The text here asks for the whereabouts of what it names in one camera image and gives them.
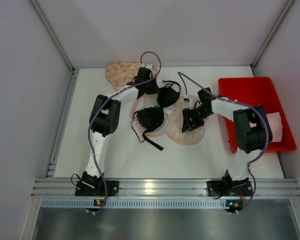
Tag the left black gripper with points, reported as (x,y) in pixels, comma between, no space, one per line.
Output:
(151,88)

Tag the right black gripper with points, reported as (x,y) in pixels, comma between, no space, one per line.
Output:
(192,119)

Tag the floral mesh laundry bag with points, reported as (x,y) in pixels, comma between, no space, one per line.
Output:
(172,121)

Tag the black lace bra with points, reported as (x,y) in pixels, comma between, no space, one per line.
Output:
(153,117)

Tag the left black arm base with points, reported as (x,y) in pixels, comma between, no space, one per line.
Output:
(107,187)

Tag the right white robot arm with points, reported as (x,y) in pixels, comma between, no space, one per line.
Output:
(252,130)

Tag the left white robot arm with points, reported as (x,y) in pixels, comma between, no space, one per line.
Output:
(105,117)

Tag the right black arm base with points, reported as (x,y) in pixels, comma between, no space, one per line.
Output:
(229,188)

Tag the red plastic tray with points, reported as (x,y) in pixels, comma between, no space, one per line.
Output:
(257,91)

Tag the pink folded cloth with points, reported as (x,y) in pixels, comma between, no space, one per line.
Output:
(275,127)

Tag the aluminium mounting rail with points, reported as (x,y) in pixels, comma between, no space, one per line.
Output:
(273,188)

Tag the slotted grey cable duct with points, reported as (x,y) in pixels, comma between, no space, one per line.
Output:
(140,203)

